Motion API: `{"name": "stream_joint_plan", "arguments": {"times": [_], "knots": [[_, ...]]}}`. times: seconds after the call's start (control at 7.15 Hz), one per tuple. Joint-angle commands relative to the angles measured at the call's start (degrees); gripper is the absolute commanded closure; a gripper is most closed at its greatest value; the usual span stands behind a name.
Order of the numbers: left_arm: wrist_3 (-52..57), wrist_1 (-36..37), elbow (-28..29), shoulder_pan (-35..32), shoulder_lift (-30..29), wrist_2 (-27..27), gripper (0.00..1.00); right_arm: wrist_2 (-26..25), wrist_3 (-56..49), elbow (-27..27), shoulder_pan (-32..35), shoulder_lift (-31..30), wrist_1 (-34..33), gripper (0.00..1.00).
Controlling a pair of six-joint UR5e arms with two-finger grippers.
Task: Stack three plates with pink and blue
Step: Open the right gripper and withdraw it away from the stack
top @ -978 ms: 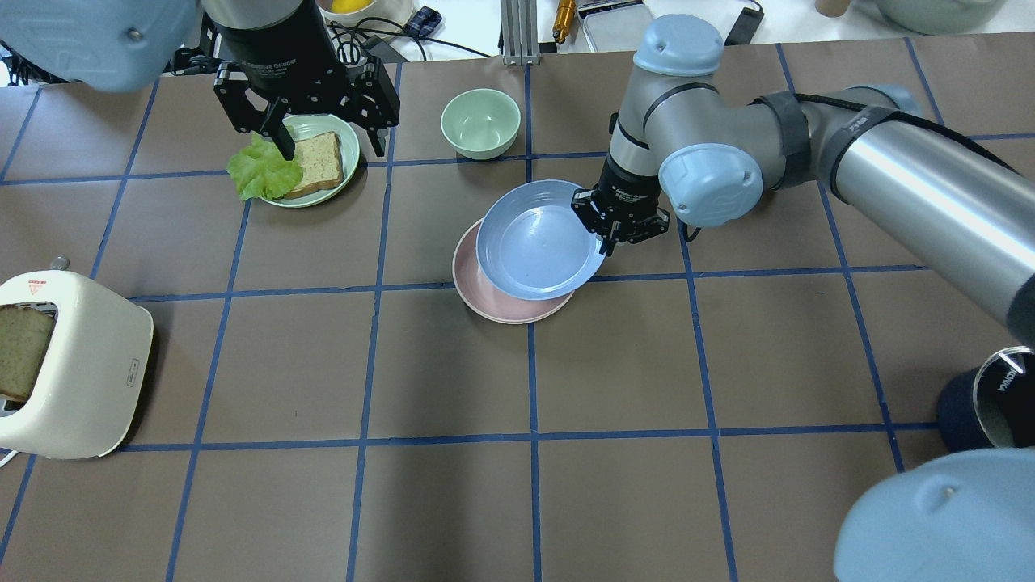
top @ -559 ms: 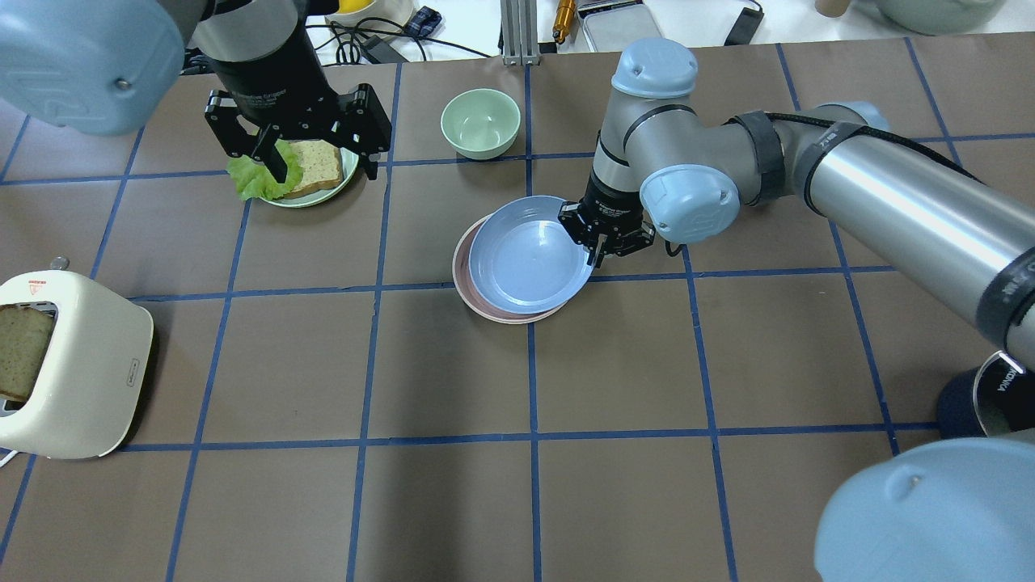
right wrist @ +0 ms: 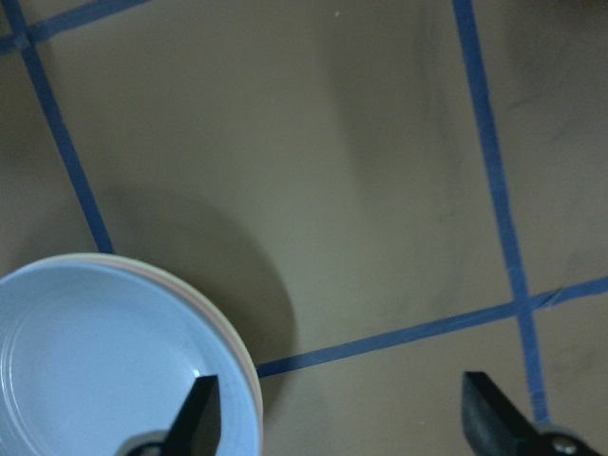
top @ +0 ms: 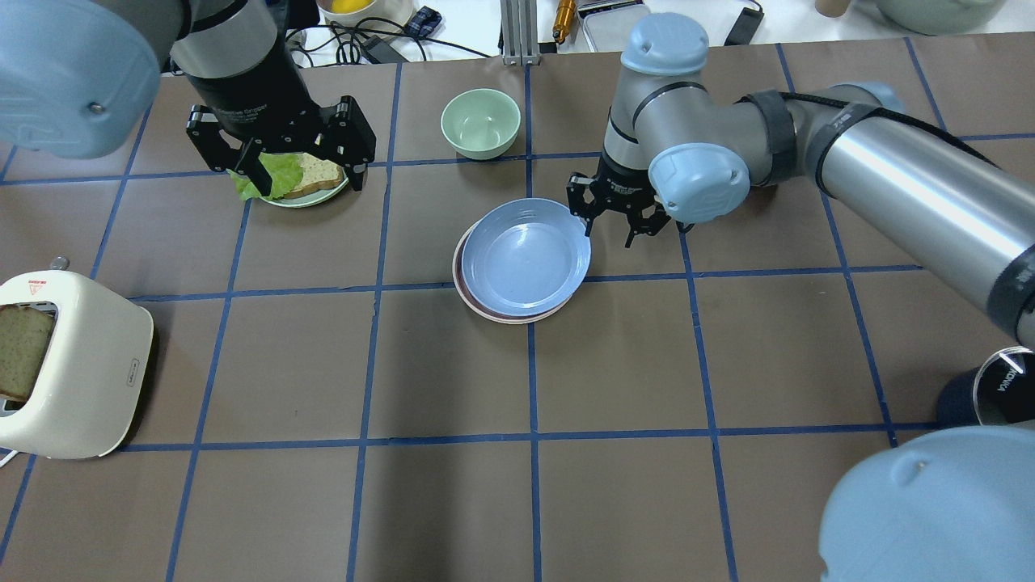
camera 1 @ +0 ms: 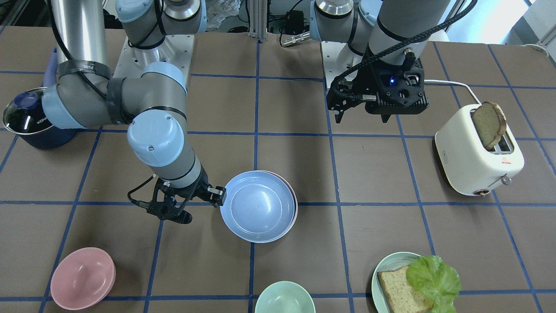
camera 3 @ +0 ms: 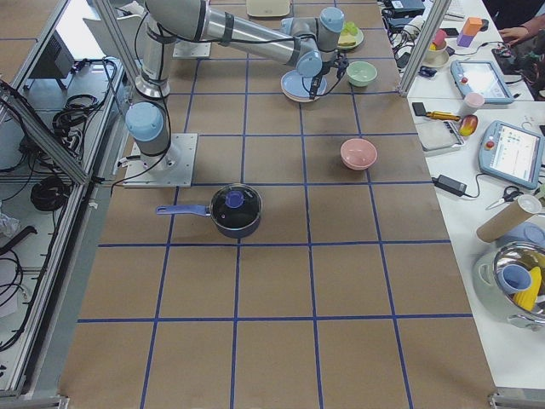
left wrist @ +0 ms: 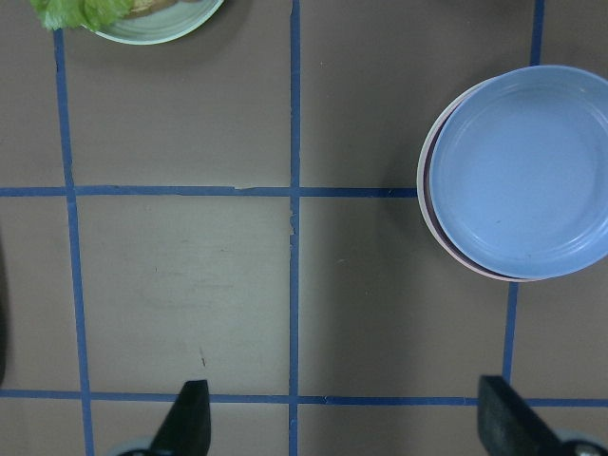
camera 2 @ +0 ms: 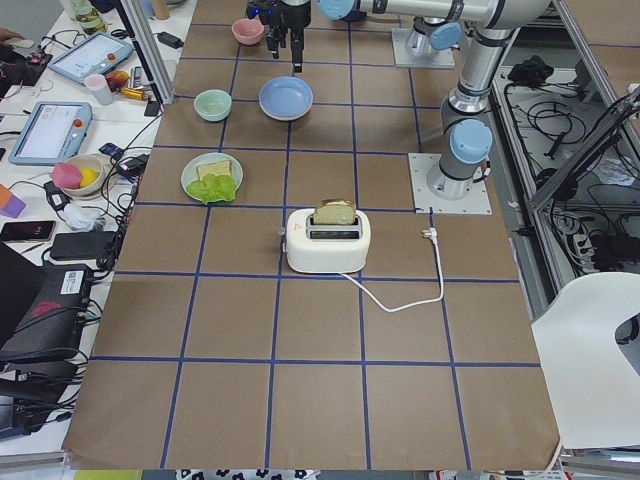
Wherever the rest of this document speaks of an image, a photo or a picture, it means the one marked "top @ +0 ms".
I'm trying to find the bread slice on plate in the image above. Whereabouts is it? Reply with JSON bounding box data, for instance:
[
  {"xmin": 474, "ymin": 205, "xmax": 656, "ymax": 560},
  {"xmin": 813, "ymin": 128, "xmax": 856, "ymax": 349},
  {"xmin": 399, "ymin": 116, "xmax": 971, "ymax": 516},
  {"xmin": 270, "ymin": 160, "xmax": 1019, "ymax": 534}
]
[{"xmin": 280, "ymin": 154, "xmax": 348, "ymax": 201}]

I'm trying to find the white toaster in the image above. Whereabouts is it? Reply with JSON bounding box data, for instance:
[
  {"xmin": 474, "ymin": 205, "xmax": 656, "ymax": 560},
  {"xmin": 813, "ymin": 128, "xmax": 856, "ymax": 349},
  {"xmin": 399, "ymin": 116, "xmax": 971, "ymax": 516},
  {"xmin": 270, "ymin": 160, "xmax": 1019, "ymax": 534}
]
[{"xmin": 1, "ymin": 270, "xmax": 156, "ymax": 459}]

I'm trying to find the green lettuce leaf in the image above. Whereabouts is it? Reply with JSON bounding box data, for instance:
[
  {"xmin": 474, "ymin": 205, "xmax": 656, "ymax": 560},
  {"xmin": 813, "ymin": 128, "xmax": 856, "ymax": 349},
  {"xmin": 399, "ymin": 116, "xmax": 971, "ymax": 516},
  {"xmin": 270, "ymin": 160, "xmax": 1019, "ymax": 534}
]
[{"xmin": 226, "ymin": 154, "xmax": 304, "ymax": 201}]

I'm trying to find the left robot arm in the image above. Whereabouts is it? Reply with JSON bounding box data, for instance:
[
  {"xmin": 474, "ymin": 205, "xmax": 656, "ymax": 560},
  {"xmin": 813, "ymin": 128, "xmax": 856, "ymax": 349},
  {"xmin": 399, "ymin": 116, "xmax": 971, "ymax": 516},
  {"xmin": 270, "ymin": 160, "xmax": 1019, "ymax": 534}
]
[{"xmin": 1, "ymin": 1, "xmax": 376, "ymax": 198}]

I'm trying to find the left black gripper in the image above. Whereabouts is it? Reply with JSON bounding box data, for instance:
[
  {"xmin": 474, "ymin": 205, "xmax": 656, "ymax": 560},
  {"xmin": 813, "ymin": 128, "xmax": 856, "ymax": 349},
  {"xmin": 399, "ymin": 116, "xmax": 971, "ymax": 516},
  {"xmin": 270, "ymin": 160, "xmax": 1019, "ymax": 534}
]
[{"xmin": 186, "ymin": 48, "xmax": 377, "ymax": 200}]

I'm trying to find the toast slice in toaster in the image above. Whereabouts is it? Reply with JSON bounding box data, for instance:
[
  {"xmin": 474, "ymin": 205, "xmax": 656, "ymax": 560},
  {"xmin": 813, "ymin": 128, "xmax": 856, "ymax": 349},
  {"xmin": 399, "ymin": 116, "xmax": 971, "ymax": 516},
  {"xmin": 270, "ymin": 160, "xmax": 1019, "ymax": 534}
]
[{"xmin": 1, "ymin": 305, "xmax": 56, "ymax": 402}]

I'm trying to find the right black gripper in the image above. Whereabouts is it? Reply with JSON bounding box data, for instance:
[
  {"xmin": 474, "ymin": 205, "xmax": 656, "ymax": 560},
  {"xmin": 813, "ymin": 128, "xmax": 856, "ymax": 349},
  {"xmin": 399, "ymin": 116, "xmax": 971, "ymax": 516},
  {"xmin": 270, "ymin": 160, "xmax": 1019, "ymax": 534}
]
[{"xmin": 566, "ymin": 154, "xmax": 672, "ymax": 248}]

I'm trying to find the pink plate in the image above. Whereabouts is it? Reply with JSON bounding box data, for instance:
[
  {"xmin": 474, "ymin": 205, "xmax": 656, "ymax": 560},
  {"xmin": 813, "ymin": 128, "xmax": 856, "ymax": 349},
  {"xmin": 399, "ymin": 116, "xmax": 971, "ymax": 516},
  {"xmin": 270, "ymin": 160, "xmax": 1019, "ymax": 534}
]
[{"xmin": 452, "ymin": 222, "xmax": 569, "ymax": 325}]

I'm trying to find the blue plate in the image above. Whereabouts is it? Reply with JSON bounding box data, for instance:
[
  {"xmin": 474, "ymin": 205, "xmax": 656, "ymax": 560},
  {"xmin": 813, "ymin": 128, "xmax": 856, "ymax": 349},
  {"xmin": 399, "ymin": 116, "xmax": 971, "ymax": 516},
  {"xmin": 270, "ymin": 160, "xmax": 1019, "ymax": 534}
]
[{"xmin": 461, "ymin": 198, "xmax": 592, "ymax": 318}]

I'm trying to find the black power adapter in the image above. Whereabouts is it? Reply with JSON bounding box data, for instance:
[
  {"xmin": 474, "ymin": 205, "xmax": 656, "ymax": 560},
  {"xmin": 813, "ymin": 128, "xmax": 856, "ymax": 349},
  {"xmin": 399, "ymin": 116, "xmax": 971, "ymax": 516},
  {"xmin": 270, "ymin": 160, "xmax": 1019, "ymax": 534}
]
[{"xmin": 725, "ymin": 7, "xmax": 765, "ymax": 45}]

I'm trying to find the green plate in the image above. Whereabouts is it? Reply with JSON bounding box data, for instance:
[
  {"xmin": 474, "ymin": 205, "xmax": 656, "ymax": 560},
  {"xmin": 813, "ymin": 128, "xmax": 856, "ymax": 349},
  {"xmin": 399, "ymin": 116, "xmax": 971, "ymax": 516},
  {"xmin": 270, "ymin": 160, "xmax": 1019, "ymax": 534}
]
[{"xmin": 259, "ymin": 177, "xmax": 350, "ymax": 209}]

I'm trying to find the aluminium frame post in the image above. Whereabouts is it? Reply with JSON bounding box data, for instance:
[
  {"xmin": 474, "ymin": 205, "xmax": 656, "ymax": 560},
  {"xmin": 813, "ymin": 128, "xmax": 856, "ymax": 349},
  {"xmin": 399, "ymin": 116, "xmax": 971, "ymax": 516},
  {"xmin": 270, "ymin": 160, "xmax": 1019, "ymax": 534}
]
[{"xmin": 500, "ymin": 0, "xmax": 541, "ymax": 66}]

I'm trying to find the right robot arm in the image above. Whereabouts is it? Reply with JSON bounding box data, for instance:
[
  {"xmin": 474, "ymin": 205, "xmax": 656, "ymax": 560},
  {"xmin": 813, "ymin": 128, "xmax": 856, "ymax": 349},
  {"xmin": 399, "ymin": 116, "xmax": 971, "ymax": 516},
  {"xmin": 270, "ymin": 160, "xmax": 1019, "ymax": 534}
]
[{"xmin": 567, "ymin": 12, "xmax": 1034, "ymax": 581}]

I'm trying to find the green bowl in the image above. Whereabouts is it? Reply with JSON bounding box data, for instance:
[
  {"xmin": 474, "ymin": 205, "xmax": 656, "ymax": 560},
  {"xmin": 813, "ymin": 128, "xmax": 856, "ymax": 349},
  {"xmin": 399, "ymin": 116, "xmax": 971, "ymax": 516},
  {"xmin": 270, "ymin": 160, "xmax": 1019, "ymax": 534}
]
[{"xmin": 440, "ymin": 88, "xmax": 522, "ymax": 161}]

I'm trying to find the cream white plate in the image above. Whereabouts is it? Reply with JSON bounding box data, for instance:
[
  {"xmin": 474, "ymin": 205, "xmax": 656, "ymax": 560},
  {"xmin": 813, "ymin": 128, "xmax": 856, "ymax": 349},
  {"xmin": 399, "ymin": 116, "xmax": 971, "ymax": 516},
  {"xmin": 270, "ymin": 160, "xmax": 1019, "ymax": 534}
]
[{"xmin": 454, "ymin": 272, "xmax": 567, "ymax": 325}]

